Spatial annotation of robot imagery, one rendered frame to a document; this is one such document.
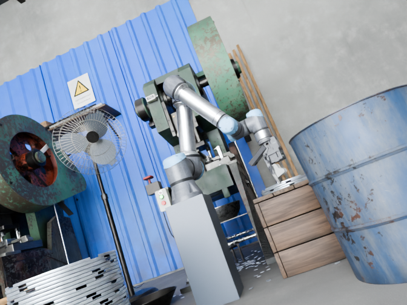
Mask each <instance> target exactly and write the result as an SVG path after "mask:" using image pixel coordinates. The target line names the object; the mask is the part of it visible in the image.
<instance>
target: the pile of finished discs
mask: <svg viewBox="0 0 407 305"><path fill-rule="evenodd" d="M304 180H307V177H306V175H303V176H300V177H297V178H295V179H292V180H291V181H290V182H287V183H286V182H284V183H281V184H279V185H277V186H274V187H272V188H270V189H267V190H266V191H263V192H261V194H262V195H263V196H265V195H267V194H270V193H273V192H275V191H278V190H280V189H283V188H286V187H288V186H291V185H294V184H296V183H299V182H302V181H304Z"/></svg>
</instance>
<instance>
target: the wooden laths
mask: <svg viewBox="0 0 407 305"><path fill-rule="evenodd" d="M236 47H237V49H238V51H239V54H240V56H241V58H242V60H243V62H244V64H245V67H246V69H247V71H248V74H249V75H250V78H251V80H252V82H253V84H254V87H255V89H256V91H257V93H258V95H259V97H260V100H261V102H262V105H263V107H264V109H265V111H266V113H267V115H268V118H269V120H270V122H271V124H272V126H273V128H274V131H275V133H276V135H277V138H278V140H279V142H280V144H281V146H282V148H283V151H284V153H285V155H286V157H287V159H288V161H289V164H290V166H291V168H292V170H293V173H294V175H295V176H297V175H298V173H297V171H296V168H295V166H294V164H293V161H292V160H291V157H290V155H289V153H288V151H287V149H286V146H285V144H284V142H283V140H282V138H281V136H280V134H279V131H278V129H277V127H276V124H275V123H274V121H273V118H272V116H271V114H270V112H269V109H268V107H267V105H266V103H265V101H264V99H263V97H262V94H261V92H260V90H259V87H258V86H257V84H256V81H255V79H254V77H253V74H252V72H251V70H250V68H249V66H248V64H247V62H246V59H245V57H244V55H243V53H242V50H241V49H240V47H239V44H237V45H236ZM232 51H233V54H234V56H235V58H236V61H238V63H239V66H240V69H241V71H242V74H243V76H244V78H245V81H246V83H247V85H248V88H249V89H250V92H251V94H252V96H253V99H254V101H255V103H256V105H257V108H258V109H260V110H261V112H262V114H263V116H264V118H265V115H264V113H263V111H262V109H261V107H260V104H259V102H258V100H257V97H256V95H255V94H254V91H253V89H252V86H251V84H250V82H249V80H248V78H247V75H246V73H245V71H244V69H243V66H242V64H241V62H240V60H239V57H238V55H237V53H236V51H235V49H233V50H232ZM228 55H229V58H230V59H233V57H232V55H231V53H228ZM239 80H240V83H241V86H242V88H243V90H244V92H245V95H246V97H247V99H248V101H249V103H250V106H251V109H252V110H254V109H255V107H254V105H253V103H252V101H251V98H250V95H249V94H248V92H247V89H246V87H245V84H244V82H243V80H242V78H241V77H240V78H239ZM265 121H266V123H267V125H268V128H269V129H270V132H271V135H272V136H273V133H272V131H271V128H270V126H269V124H268V122H267V120H266V118H265ZM282 164H283V166H284V168H286V170H287V172H286V173H287V175H288V177H289V179H290V178H292V175H291V173H290V171H289V169H288V167H287V165H286V162H285V160H283V161H282ZM282 180H283V181H284V180H286V178H285V175H283V176H282Z"/></svg>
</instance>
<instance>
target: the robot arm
mask: <svg viewBox="0 0 407 305"><path fill-rule="evenodd" d="M163 89H164V92H165V94H166V95H167V96H169V97H170V98H172V100H173V106H174V107H175V109H176V114H177V127H178V134H179V146H180V153H178V154H175V155H173V156H170V157H168V158H166V159H165V160H164V161H163V166H164V169H165V172H166V175H167V178H168V181H169V184H170V187H171V201H172V204H173V205H175V204H176V203H179V202H182V201H184V200H187V199H189V198H192V197H195V196H197V195H199V194H203V192H202V191H201V189H200V188H199V187H198V185H197V184H196V182H195V181H196V180H199V179H200V178H201V177H202V176H203V174H204V164H203V163H202V162H201V161H200V154H199V153H198V152H197V151H196V141H195V134H194V122H193V110H194V111H195V112H196V113H198V114H199V115H201V116H202V117H203V118H205V119H206V120H207V121H209V122H211V123H212V124H213V125H215V126H216V127H218V129H220V130H221V131H222V132H223V133H224V134H226V135H227V137H228V138H229V140H230V141H232V142H233V141H236V140H239V139H241V138H243V137H245V136H247V135H249V134H251V133H254V136H255V138H256V140H257V142H258V144H259V146H261V147H260V149H259V150H258V151H257V152H256V154H255V155H254V157H253V158H252V159H251V160H250V162H249V165H251V166H256V165H257V163H258V162H259V160H260V159H261V158H262V157H263V158H264V160H265V163H266V165H267V167H268V169H269V171H270V173H271V174H272V175H273V177H274V179H275V180H276V181H277V182H278V183H279V184H281V179H280V177H281V176H283V175H284V174H285V173H286V172H287V170H286V168H281V167H280V165H279V164H276V163H277V162H281V161H283V160H285V159H286V155H285V153H284V151H283V149H282V147H281V146H279V144H278V141H277V137H275V136H272V135H271V132H270V129H269V128H268V125H267V123H266V121H265V118H264V116H263V114H262V112H261V110H260V109H254V110H251V111H249V112H248V113H247V114H246V116H247V118H246V119H245V120H243V121H240V122H238V121H236V120H235V119H233V118H232V117H230V116H229V115H227V114H226V113H224V112H223V111H222V110H220V109H218V107H216V106H214V105H213V104H212V103H210V102H209V101H207V100H206V99H204V98H203V97H202V96H200V95H198V94H197V93H196V89H195V87H194V86H193V85H192V84H191V83H189V82H187V81H186V80H185V79H183V78H181V77H180V76H177V75H172V76H169V77H167V78H166V79H165V81H164V84H163Z"/></svg>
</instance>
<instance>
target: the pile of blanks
mask: <svg viewBox="0 0 407 305"><path fill-rule="evenodd" d="M104 270H105V271H104ZM27 288H28V289H27ZM24 289H27V290H25V291H24ZM20 290H21V291H20ZM41 293H42V294H41ZM5 294H6V296H7V301H9V302H7V305H131V304H130V301H129V297H128V296H127V289H126V287H125V285H124V277H123V275H122V270H121V269H120V267H119V262H118V259H117V255H116V253H112V254H109V256H107V257H105V258H104V256H103V257H99V258H95V259H93V260H90V261H87V262H85V263H81V264H78V265H75V266H72V267H70V268H67V269H64V270H61V271H59V272H55V273H53V274H50V275H47V276H45V277H42V278H39V279H37V280H34V281H31V282H29V283H26V286H25V287H21V288H19V286H18V287H15V288H13V289H10V290H8V291H6V292H5ZM38 294H39V295H38ZM35 295H36V296H35Z"/></svg>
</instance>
